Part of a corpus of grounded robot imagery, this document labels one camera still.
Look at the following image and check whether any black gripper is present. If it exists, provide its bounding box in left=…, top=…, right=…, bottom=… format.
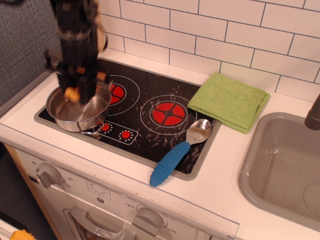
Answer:
left=44, top=34, right=108, bottom=105

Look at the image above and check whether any orange toy chicken drumstick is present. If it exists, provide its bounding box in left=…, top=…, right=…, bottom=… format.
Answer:
left=63, top=67, right=111, bottom=103

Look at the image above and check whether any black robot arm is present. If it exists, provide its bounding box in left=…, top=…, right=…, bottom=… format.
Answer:
left=44, top=0, right=109, bottom=104

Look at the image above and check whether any green cloth napkin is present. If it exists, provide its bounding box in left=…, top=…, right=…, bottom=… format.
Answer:
left=188, top=73, right=270, bottom=134

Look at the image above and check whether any small steel pot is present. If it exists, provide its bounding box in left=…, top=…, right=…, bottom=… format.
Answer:
left=46, top=86, right=112, bottom=135

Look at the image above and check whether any red left stove knob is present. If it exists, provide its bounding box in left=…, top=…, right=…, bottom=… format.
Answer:
left=100, top=123, right=110, bottom=132

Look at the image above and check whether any red stove knob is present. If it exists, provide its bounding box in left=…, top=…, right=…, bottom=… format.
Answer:
left=120, top=130, right=131, bottom=140
left=100, top=123, right=110, bottom=132

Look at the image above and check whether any red right stove knob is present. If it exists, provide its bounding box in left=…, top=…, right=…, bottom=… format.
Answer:
left=120, top=130, right=131, bottom=140

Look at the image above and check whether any black toy stovetop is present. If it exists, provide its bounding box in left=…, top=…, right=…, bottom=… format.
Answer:
left=33, top=57, right=223, bottom=182

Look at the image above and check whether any grey timer knob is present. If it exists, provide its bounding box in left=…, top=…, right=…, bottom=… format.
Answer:
left=36, top=163, right=62, bottom=189

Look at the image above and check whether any grey oven knob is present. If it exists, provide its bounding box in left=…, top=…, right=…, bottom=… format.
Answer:
left=132, top=207, right=164, bottom=237

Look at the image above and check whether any orange object at corner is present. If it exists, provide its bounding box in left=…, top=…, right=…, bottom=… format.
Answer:
left=9, top=229, right=36, bottom=240

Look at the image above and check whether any toy oven door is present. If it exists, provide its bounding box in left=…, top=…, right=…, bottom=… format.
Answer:
left=63, top=206, right=211, bottom=240

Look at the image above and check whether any grey toy sink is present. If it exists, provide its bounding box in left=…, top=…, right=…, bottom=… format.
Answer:
left=238, top=112, right=320, bottom=231

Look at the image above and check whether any grey faucet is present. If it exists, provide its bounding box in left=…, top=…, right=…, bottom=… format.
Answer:
left=304, top=94, right=320, bottom=131

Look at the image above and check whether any wooden side post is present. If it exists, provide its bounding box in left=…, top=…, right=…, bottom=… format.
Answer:
left=95, top=9, right=107, bottom=52

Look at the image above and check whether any blue handled metal spoon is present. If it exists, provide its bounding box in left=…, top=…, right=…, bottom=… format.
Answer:
left=149, top=118, right=212, bottom=187

